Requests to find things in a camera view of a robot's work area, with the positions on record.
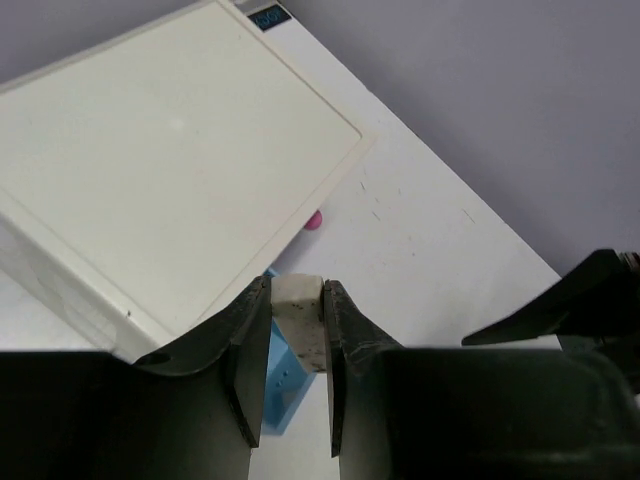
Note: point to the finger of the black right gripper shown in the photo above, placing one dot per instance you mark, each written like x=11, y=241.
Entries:
x=598, y=298

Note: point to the right blue table label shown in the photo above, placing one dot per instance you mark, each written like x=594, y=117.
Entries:
x=269, y=17

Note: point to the pink drawer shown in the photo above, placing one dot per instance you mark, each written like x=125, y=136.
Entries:
x=314, y=222

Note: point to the light blue small drawer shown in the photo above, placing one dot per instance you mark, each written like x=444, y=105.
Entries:
x=286, y=383

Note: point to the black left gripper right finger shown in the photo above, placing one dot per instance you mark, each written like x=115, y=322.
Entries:
x=441, y=413

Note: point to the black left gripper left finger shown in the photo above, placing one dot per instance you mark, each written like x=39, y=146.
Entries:
x=189, y=410

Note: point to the white drawer cabinet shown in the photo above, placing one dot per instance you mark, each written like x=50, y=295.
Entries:
x=146, y=181

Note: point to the white eraser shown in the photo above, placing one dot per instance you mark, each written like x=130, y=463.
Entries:
x=297, y=308

